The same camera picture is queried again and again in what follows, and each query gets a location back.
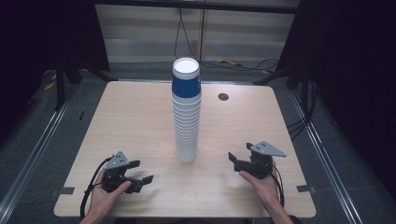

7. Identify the person's right hand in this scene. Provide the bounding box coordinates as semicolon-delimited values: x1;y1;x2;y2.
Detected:
238;160;282;212

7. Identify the metal floor rail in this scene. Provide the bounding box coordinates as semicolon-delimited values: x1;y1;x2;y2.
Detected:
0;92;75;224
289;89;364;224

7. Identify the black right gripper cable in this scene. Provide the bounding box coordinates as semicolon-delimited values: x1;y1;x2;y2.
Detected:
268;167;286;208

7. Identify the person's left hand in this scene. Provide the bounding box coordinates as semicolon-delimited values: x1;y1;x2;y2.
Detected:
88;170;133;217

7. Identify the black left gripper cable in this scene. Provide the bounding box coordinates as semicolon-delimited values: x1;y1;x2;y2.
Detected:
79;155;115;220

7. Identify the bundle of black cables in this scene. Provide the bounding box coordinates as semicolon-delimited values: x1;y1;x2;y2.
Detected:
286;77;319;142

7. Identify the black curtain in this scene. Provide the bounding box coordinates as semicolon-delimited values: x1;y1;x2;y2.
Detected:
276;0;396;200
0;0;110;147

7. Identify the long yellow strip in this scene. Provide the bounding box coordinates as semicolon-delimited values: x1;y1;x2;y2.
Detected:
217;59;246;67

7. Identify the stack of white paper cups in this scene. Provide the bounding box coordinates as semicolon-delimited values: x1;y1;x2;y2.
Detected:
171;98;202;163

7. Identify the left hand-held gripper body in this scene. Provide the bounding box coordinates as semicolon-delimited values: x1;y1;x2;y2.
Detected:
102;150;139;192

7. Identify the black overhead beam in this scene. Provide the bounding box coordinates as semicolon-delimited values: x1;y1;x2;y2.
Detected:
92;0;301;15

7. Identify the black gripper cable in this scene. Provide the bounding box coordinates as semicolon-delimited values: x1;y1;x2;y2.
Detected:
79;155;115;220
268;167;286;208

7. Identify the black metal stand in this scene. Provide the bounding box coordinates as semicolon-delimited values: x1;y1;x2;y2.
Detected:
54;59;118;112
253;62;312;91

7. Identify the black hanging cable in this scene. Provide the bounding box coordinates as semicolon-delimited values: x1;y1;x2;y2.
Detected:
173;7;280;73

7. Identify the grey tape piece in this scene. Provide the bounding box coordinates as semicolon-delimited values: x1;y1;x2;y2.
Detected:
50;186;76;196
296;184;318;194

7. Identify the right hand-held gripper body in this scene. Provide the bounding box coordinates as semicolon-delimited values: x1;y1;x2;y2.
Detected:
247;141;288;180

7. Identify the blue ribbed paper cup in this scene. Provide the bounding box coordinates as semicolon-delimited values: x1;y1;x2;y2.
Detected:
171;57;203;105

